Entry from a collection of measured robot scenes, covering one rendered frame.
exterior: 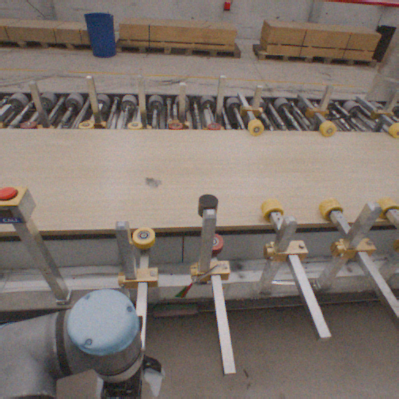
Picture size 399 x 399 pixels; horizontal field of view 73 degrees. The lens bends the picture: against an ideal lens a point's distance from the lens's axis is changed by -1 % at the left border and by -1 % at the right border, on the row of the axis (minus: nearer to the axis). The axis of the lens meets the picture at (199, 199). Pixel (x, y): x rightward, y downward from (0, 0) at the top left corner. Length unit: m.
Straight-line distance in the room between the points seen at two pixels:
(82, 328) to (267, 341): 1.53
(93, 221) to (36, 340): 0.72
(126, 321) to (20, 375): 0.14
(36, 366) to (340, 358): 1.75
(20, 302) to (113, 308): 0.84
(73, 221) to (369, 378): 1.76
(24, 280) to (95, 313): 0.99
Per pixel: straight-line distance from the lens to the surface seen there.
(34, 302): 1.23
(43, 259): 0.96
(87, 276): 1.32
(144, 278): 1.00
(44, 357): 0.46
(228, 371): 0.87
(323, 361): 1.95
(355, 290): 1.34
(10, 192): 0.80
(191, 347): 1.79
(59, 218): 1.17
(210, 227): 0.79
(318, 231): 1.32
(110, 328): 0.43
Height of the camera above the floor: 1.69
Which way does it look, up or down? 42 degrees down
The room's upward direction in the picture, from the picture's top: 5 degrees clockwise
